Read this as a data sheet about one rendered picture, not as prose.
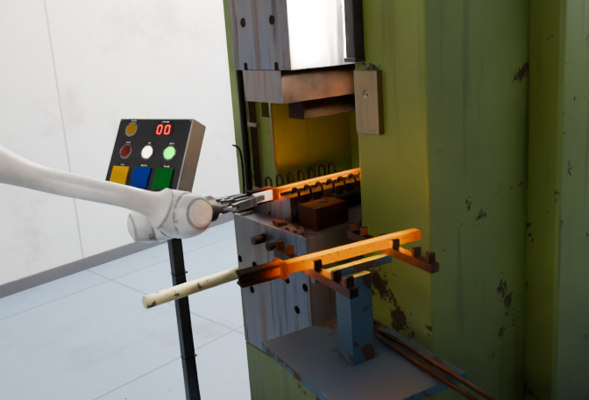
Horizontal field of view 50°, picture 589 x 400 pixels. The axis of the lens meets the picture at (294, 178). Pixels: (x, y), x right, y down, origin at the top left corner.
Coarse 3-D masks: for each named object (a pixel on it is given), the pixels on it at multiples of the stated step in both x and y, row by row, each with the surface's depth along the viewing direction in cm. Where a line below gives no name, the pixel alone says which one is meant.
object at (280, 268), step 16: (368, 240) 145; (384, 240) 145; (400, 240) 147; (304, 256) 137; (320, 256) 137; (336, 256) 139; (352, 256) 141; (240, 272) 130; (256, 272) 130; (272, 272) 133; (288, 272) 134
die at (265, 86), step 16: (352, 64) 195; (256, 80) 189; (272, 80) 183; (288, 80) 181; (304, 80) 184; (320, 80) 188; (336, 80) 191; (352, 80) 195; (256, 96) 191; (272, 96) 184; (288, 96) 182; (304, 96) 185; (320, 96) 189
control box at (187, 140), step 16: (144, 128) 229; (160, 128) 225; (176, 128) 222; (192, 128) 220; (128, 144) 230; (144, 144) 227; (160, 144) 223; (176, 144) 220; (192, 144) 220; (112, 160) 232; (128, 160) 228; (144, 160) 225; (160, 160) 221; (176, 160) 218; (192, 160) 221; (128, 176) 226; (176, 176) 216; (192, 176) 221
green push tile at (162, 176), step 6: (156, 168) 220; (162, 168) 219; (168, 168) 218; (156, 174) 219; (162, 174) 218; (168, 174) 217; (156, 180) 218; (162, 180) 217; (168, 180) 216; (156, 186) 218; (162, 186) 216; (168, 186) 215
